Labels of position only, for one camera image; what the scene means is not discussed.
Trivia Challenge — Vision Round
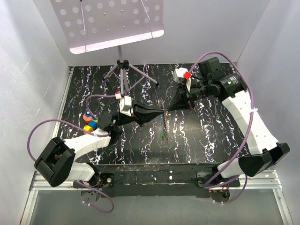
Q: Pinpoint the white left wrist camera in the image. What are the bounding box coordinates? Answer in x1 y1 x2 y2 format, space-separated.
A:
115 92 133 117

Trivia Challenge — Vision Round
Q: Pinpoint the yellow blue toy block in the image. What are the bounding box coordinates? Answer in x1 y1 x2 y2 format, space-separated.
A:
83 120 98 134

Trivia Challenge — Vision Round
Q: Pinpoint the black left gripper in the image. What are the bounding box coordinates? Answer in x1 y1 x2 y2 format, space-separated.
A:
115 98 164 128

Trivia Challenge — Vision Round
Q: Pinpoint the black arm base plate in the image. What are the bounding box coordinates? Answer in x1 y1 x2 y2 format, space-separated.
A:
72 161 241 199

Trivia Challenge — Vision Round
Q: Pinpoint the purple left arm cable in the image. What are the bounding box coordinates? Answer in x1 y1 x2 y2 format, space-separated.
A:
27 94 122 213

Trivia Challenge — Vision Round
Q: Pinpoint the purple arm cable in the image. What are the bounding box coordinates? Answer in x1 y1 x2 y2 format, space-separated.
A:
188 52 255 204
27 94 122 213

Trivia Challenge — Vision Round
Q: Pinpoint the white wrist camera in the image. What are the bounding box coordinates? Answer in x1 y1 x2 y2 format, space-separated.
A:
172 67 192 92
115 92 133 117

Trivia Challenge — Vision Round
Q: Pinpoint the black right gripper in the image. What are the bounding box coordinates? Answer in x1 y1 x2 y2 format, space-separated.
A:
166 80 211 112

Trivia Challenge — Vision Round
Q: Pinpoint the orange blue toy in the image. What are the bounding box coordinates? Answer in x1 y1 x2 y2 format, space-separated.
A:
82 111 98 124

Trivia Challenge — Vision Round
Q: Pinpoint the white perforated music stand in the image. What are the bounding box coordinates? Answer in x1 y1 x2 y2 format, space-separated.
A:
51 0 164 94

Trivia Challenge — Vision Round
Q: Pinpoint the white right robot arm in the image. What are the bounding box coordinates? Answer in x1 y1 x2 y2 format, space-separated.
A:
167 57 290 188

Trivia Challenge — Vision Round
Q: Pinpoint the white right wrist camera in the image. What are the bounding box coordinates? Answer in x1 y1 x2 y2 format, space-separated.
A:
172 67 192 92

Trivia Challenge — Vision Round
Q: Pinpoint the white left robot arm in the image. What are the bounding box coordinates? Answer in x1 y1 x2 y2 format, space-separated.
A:
34 101 164 188

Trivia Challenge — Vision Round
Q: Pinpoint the aluminium rail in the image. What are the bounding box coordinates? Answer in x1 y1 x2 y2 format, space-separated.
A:
20 170 293 225

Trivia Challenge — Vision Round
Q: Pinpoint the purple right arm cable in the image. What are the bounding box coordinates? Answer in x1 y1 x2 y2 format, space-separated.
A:
188 52 255 204

